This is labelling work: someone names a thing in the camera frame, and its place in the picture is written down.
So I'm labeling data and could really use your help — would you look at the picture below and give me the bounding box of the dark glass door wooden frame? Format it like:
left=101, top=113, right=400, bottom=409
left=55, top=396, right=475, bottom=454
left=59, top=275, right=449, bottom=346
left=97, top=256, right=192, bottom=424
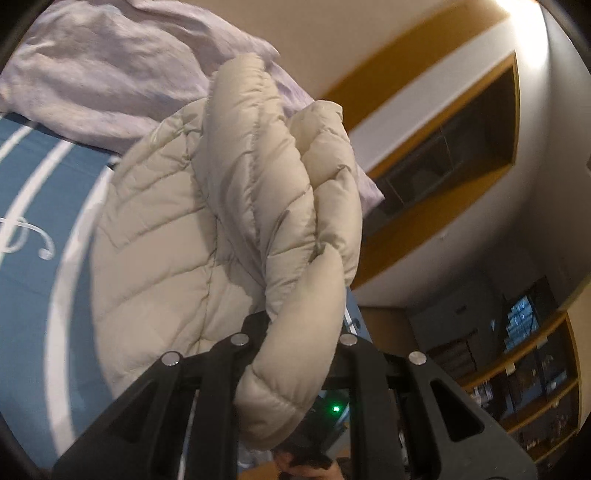
left=355, top=51, right=522, bottom=289

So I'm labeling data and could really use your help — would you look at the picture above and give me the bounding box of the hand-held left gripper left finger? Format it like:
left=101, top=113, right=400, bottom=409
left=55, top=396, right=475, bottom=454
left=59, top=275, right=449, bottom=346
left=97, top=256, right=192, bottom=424
left=51, top=311, right=273, bottom=480

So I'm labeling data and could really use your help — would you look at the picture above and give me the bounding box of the beige puffer jacket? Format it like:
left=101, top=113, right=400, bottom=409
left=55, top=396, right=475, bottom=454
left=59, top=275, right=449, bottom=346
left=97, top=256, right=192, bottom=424
left=90, top=52, right=363, bottom=450

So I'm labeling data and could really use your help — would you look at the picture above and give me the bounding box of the cluttered wooden shelf unit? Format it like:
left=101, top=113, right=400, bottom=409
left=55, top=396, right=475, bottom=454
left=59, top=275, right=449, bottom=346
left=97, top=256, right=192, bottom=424
left=429, top=277, right=585, bottom=464

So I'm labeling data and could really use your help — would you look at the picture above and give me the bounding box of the lavender crumpled cloth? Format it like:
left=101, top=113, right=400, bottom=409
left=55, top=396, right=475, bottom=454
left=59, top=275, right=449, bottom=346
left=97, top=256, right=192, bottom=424
left=0, top=0, right=386, bottom=213

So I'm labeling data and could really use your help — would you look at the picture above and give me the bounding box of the flat screen television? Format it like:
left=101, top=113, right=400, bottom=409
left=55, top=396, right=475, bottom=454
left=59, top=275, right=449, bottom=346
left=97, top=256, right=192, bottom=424
left=505, top=295, right=544, bottom=354

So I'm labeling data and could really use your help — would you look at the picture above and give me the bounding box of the person's right hand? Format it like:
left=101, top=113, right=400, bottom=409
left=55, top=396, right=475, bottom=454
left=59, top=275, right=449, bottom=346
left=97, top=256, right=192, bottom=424
left=274, top=455, right=342, bottom=480

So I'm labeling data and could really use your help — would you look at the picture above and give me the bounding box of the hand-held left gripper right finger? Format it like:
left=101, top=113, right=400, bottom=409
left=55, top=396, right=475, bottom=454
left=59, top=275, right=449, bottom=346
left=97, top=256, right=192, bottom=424
left=323, top=333, right=539, bottom=480

